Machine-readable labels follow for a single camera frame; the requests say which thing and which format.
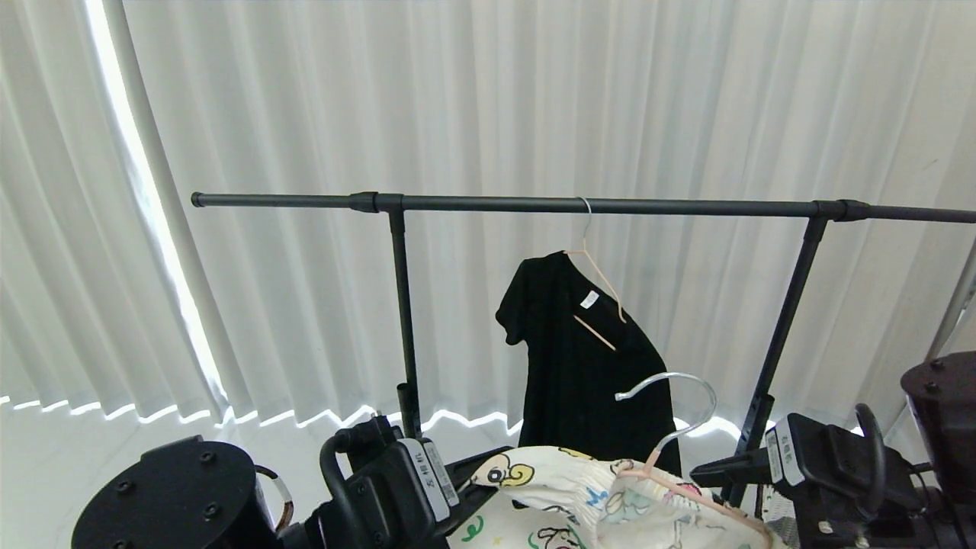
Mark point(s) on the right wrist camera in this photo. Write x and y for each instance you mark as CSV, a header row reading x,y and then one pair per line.
x,y
816,457

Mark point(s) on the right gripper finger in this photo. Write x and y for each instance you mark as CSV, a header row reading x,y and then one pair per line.
x,y
740,470

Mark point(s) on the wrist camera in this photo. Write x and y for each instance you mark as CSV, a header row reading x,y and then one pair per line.
x,y
816,457
412,488

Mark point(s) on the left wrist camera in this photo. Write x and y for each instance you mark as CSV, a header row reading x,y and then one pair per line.
x,y
412,488

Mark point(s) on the pink clothes hanger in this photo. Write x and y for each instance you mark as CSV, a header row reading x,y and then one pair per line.
x,y
602,282
705,389

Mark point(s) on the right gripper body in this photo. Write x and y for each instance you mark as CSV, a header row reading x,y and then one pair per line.
x,y
869,526

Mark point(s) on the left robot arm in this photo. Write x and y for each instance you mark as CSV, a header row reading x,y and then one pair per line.
x,y
175,496

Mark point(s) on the black garment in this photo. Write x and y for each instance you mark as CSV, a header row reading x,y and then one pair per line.
x,y
579,381

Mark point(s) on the white curtain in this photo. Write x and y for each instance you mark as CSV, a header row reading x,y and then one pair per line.
x,y
457,99

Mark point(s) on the cream printed garment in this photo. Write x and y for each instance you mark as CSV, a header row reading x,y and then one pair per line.
x,y
572,488

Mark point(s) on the black clothes rack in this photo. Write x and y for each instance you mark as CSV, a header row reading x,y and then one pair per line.
x,y
686,207

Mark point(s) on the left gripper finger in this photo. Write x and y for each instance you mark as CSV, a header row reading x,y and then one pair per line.
x,y
476,473

